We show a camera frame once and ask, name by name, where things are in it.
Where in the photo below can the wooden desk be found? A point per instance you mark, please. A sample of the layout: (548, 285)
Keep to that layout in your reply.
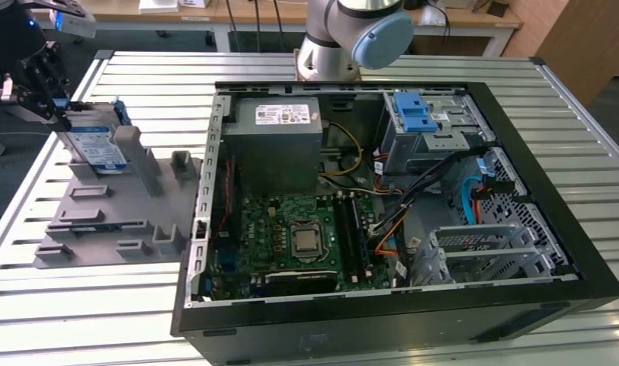
(136, 17)

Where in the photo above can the grey power supply unit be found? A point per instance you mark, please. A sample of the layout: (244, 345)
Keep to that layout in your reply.
(273, 160)

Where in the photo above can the silver CPU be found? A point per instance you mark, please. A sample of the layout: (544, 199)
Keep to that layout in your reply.
(307, 241)

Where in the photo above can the blue drive latch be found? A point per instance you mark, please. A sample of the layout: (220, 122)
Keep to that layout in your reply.
(413, 114)

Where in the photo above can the hard disk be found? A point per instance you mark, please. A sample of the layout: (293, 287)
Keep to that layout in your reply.
(95, 148)

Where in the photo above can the green motherboard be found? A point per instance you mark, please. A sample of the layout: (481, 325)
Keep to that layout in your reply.
(268, 225)

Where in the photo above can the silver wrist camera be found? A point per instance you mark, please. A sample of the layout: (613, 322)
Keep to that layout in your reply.
(75, 24)

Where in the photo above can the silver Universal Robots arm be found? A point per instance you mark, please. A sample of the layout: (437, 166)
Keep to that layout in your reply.
(329, 57)

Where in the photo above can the black PC case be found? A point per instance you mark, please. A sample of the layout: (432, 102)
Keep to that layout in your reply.
(340, 324)

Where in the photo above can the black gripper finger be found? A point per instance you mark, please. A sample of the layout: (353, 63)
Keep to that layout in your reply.
(47, 76)
(19, 99)

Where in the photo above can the silver disk bay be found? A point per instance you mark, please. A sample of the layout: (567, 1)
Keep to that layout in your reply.
(492, 228)

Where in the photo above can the black graphics card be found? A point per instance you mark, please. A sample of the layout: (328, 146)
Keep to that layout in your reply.
(299, 284)

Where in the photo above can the wooden cabinet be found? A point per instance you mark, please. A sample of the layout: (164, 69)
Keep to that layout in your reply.
(584, 45)

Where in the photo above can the grey parts rack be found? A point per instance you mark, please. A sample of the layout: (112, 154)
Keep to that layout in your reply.
(126, 213)

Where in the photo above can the green RAM stick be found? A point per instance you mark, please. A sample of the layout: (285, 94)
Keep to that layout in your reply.
(363, 236)
(95, 229)

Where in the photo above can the grey drive cage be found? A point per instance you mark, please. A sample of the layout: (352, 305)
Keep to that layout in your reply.
(405, 152)

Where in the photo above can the small white box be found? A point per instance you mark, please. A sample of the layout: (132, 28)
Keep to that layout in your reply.
(192, 3)

